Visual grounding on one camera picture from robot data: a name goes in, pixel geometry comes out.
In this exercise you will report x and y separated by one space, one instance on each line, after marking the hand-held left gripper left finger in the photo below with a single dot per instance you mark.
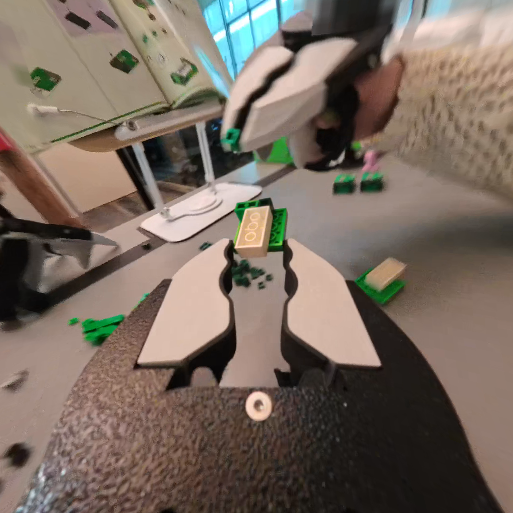
192 316

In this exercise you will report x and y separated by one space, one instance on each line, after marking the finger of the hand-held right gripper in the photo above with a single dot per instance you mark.
292 96
252 76

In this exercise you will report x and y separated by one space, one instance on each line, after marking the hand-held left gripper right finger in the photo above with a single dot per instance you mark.
328 316

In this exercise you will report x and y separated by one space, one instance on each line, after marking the small bright green lego brick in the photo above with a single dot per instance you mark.
231 140

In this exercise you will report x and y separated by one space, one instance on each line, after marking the dark green lego piece pile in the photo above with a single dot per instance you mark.
248 274

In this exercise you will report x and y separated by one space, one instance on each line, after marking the green lego plate cream brick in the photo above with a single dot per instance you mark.
384 274
252 232

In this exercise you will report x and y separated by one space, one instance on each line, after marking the person's right forearm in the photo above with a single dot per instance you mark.
449 112

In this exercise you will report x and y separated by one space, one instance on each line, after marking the green lego set box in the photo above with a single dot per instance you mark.
278 154

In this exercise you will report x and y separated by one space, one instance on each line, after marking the pink lego figure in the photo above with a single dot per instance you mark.
371 160

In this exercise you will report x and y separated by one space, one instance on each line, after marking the bright green lego piece pile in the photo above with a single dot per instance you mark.
100 326

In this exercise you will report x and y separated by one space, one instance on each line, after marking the lego instruction booklet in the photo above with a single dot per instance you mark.
80 60

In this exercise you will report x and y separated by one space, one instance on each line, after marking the person's right hand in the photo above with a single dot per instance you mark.
376 96

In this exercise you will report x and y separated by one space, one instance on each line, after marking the white book stand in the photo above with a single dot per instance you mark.
200 224

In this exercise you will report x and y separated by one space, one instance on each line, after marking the black and white spare device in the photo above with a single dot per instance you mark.
60 248

